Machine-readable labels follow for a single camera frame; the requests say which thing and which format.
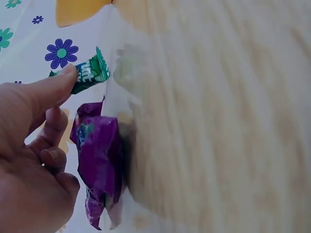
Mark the green candy wrapper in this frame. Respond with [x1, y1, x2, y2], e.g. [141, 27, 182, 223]
[48, 46, 111, 95]

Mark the purple candy wrapper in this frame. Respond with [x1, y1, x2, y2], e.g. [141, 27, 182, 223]
[69, 101, 123, 202]
[83, 188, 123, 231]

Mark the person's left hand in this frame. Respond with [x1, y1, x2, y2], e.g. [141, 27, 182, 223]
[0, 65, 81, 233]

